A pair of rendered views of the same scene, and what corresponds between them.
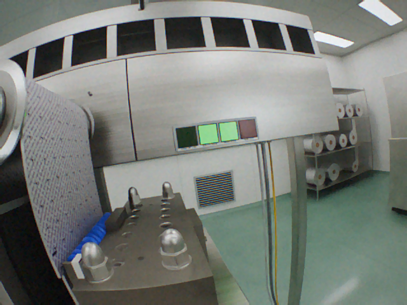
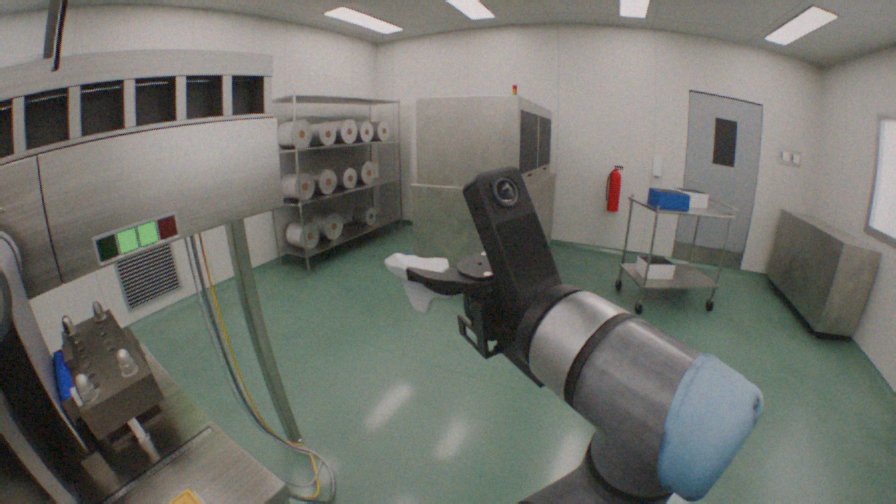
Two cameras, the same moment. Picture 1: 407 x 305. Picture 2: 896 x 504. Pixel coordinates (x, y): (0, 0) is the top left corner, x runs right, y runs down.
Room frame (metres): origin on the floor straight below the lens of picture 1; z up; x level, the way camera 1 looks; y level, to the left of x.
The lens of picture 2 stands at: (-0.42, -0.04, 1.36)
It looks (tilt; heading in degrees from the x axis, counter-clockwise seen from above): 20 degrees down; 307
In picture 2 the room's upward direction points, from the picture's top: straight up
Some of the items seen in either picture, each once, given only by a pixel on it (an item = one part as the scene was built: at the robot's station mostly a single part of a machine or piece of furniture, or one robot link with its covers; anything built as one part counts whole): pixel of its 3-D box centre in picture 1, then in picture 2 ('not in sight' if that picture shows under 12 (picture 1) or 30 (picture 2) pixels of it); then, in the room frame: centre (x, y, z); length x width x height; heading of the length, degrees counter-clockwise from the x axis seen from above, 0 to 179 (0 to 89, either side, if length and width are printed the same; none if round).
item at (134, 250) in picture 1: (151, 234); (101, 361); (0.35, 0.13, 1.00); 0.40 x 0.16 x 0.06; 11
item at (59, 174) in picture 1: (72, 193); (35, 343); (0.28, 0.23, 1.11); 0.23 x 0.01 x 0.18; 11
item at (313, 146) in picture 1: (338, 136); (341, 172); (3.06, -2.52, 0.93); 1.83 x 0.53 x 1.85; 101
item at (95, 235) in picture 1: (96, 237); (63, 378); (0.29, 0.21, 1.03); 0.21 x 0.04 x 0.03; 11
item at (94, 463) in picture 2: not in sight; (80, 424); (0.29, 0.24, 0.92); 0.28 x 0.04 x 0.04; 11
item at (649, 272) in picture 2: not in sight; (677, 248); (-0.55, -3.24, 0.51); 0.91 x 0.58 x 1.02; 33
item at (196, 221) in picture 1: (198, 238); (138, 354); (0.38, 0.04, 0.97); 0.10 x 0.03 x 0.11; 11
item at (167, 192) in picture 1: (167, 189); (97, 309); (0.51, 0.11, 1.05); 0.04 x 0.04 x 0.04
